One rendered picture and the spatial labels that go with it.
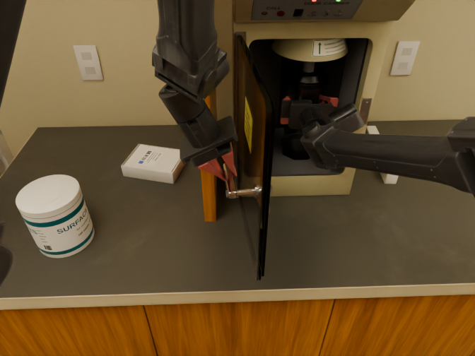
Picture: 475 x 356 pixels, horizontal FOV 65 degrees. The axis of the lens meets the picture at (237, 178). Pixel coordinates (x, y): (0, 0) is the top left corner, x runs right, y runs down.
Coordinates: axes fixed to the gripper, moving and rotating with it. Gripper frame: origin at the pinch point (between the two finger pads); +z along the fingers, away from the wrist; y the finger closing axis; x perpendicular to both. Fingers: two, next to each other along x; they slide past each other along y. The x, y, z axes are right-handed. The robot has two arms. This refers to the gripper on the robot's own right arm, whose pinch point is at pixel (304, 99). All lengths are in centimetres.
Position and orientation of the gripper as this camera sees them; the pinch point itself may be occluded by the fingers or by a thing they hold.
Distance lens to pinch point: 100.2
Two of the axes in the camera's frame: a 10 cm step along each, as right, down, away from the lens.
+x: 0.1, 7.8, 6.3
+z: -0.3, -6.3, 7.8
